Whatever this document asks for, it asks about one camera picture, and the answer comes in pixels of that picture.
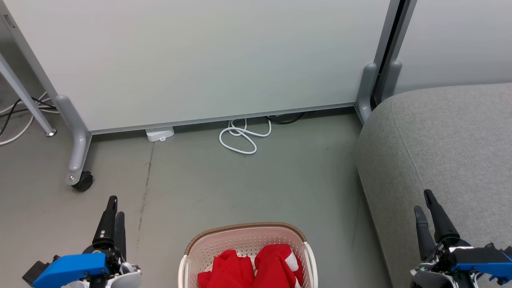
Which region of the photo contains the long grey partition foot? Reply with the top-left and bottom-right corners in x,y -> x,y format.
55,95 -> 92,186

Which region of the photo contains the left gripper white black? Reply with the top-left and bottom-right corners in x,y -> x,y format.
82,196 -> 142,288

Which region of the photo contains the grey fabric sofa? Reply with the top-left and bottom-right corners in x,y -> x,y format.
355,83 -> 512,288

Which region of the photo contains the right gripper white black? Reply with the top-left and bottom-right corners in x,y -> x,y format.
410,189 -> 480,288

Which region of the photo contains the black cable under partition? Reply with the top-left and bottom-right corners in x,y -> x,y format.
267,113 -> 305,125

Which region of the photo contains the wide white partition panel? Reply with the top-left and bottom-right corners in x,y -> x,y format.
0,0 -> 400,135

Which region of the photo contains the red cloth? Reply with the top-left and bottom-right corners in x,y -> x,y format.
197,244 -> 304,288

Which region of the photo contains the white power strip with cables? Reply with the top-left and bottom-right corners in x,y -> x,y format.
0,97 -> 56,136

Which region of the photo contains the short grey partition foot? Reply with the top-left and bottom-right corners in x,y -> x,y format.
380,61 -> 402,103
355,63 -> 378,124

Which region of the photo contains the coiled white cable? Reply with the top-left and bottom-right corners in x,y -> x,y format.
219,117 -> 272,155

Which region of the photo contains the white perforated laundry basket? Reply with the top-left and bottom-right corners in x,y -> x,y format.
178,222 -> 318,288

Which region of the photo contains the white floor cable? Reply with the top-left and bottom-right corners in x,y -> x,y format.
0,93 -> 50,145

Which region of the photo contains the black caster wheel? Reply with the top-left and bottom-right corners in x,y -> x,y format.
72,171 -> 94,192

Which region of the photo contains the narrow white partition panel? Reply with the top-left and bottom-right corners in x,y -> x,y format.
394,0 -> 512,96

